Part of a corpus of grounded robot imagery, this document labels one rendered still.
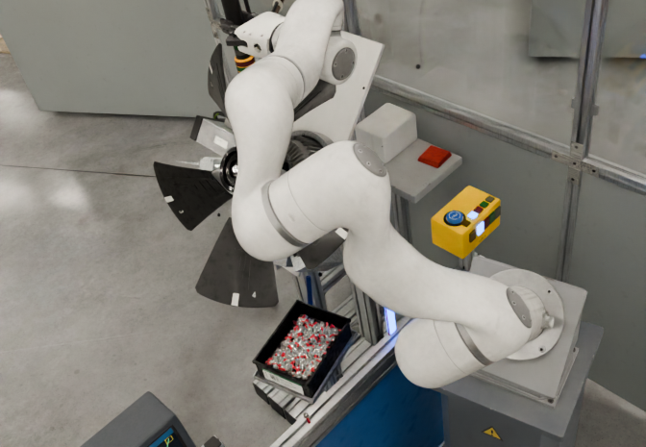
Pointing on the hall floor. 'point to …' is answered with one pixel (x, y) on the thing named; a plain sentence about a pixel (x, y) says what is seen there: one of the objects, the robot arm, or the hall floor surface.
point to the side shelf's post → (402, 216)
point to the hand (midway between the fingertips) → (236, 22)
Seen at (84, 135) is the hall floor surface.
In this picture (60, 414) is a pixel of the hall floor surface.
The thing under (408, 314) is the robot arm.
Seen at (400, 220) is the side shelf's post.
